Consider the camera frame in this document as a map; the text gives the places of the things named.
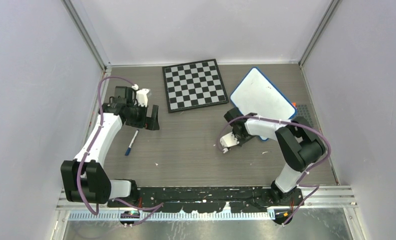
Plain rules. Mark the slotted cable duct strip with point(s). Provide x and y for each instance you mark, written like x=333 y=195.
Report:
x=134 y=215

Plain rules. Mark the whiteboard with blue frame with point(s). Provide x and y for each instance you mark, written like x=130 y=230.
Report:
x=257 y=94

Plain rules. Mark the aluminium front frame rail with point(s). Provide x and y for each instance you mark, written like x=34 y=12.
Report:
x=334 y=196

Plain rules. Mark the grey studded base plate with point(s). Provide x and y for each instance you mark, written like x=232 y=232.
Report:
x=303 y=111

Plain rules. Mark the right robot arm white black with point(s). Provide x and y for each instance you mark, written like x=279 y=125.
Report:
x=301 y=146

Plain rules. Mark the blue white marker pen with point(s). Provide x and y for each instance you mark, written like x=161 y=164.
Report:
x=131 y=143

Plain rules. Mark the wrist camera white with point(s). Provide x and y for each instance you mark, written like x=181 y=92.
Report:
x=142 y=95
x=227 y=141

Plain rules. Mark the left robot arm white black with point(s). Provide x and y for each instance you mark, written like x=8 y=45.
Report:
x=84 y=177

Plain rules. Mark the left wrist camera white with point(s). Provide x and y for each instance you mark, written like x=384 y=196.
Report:
x=142 y=95

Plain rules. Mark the black white checkerboard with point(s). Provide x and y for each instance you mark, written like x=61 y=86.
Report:
x=193 y=85

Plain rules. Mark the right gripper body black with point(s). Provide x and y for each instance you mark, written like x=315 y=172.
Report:
x=242 y=138

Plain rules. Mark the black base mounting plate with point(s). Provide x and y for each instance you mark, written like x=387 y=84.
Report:
x=240 y=199

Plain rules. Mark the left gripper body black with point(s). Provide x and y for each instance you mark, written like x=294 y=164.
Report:
x=138 y=116

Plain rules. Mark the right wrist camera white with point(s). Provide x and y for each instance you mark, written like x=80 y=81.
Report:
x=227 y=141

